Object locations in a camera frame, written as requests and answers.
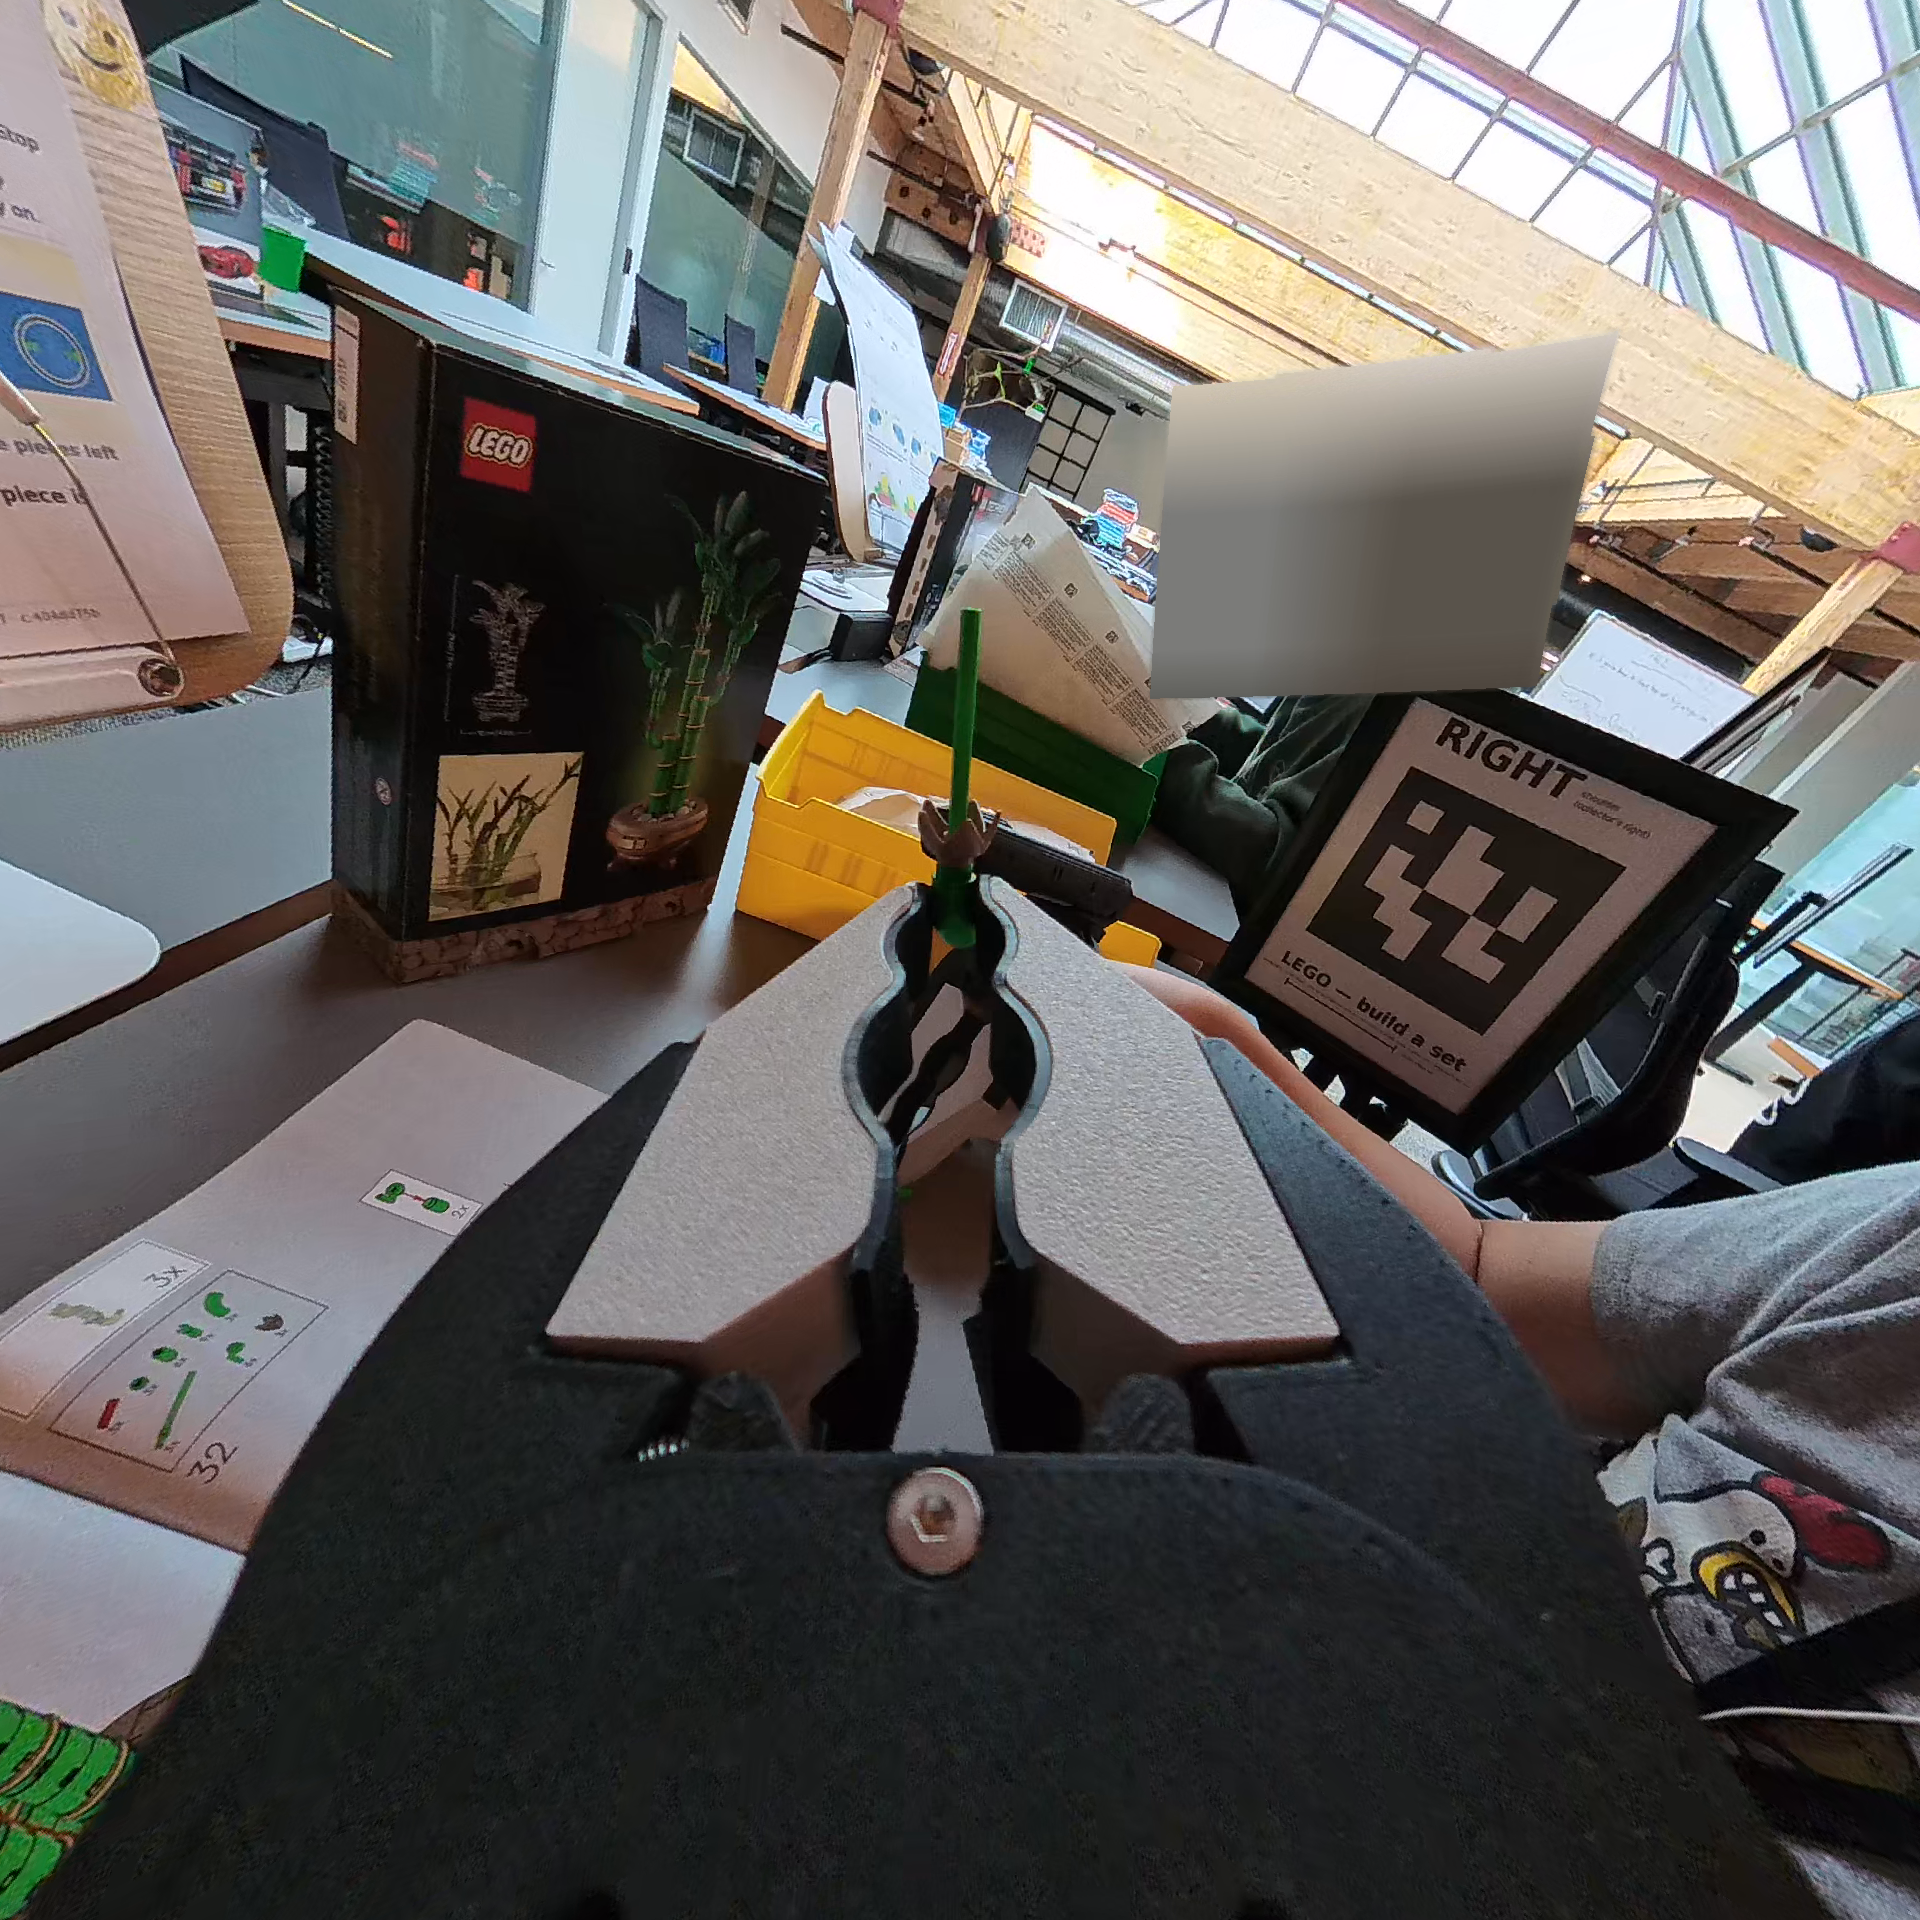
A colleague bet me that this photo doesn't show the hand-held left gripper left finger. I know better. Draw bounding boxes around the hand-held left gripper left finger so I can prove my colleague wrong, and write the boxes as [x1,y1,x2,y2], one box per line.
[547,879,921,1454]

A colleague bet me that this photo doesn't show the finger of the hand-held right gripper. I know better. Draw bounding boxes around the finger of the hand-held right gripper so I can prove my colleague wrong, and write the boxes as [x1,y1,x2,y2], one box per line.
[885,976,975,1130]
[898,1053,1028,1188]

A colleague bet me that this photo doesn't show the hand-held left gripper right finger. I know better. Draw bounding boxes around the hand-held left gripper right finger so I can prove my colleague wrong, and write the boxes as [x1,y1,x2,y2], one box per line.
[971,879,1341,1454]

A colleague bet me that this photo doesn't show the green lego stem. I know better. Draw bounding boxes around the green lego stem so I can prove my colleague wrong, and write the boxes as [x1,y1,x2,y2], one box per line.
[917,608,1004,949]

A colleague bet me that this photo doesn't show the person's right forearm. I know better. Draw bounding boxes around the person's right forearm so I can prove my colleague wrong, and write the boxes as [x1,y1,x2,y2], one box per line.
[1314,1111,1623,1445]

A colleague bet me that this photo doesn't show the lego instruction booklet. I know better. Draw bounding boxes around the lego instruction booklet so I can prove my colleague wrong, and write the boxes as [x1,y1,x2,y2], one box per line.
[0,1020,607,1920]

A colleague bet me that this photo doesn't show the black lego set box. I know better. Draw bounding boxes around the black lego set box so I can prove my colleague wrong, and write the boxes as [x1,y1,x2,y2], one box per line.
[330,290,832,983]

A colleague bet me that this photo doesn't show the toy car set box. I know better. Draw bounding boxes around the toy car set box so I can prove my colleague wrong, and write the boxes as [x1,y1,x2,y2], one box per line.
[152,78,270,287]

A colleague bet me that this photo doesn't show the person's right hand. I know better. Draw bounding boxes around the person's right hand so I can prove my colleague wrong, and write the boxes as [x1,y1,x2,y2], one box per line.
[1127,960,1357,1165]

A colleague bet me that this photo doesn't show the green plastic bin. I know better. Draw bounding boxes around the green plastic bin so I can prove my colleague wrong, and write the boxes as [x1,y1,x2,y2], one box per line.
[905,661,1168,843]

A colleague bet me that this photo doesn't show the white plastic bag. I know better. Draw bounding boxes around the white plastic bag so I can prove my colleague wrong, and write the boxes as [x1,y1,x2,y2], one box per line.
[832,779,1120,840]

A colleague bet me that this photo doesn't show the yellow plastic bin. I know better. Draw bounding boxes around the yellow plastic bin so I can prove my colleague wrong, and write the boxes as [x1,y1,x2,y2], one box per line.
[735,689,1166,969]

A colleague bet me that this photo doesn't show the folded white paper sheets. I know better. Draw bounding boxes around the folded white paper sheets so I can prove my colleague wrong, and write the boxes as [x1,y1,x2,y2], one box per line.
[912,484,1195,759]

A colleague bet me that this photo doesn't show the black office chair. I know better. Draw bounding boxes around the black office chair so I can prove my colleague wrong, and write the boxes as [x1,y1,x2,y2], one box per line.
[1477,862,1785,1220]

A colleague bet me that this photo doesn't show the white flip chart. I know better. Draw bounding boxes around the white flip chart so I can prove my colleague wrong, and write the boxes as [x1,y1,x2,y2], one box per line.
[821,219,950,560]

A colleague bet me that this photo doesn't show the whiteboard with writing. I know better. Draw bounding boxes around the whiteboard with writing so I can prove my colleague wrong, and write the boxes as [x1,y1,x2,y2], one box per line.
[1529,613,1758,759]

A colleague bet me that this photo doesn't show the grey printed t-shirt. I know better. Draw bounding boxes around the grey printed t-shirt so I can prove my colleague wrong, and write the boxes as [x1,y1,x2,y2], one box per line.
[1591,1168,1920,1920]

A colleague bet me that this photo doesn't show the wooden document stand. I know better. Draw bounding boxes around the wooden document stand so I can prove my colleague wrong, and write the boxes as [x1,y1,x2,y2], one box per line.
[0,0,294,1046]

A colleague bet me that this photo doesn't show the black harness strap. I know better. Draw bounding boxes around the black harness strap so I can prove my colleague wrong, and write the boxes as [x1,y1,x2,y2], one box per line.
[1686,1592,1920,1725]

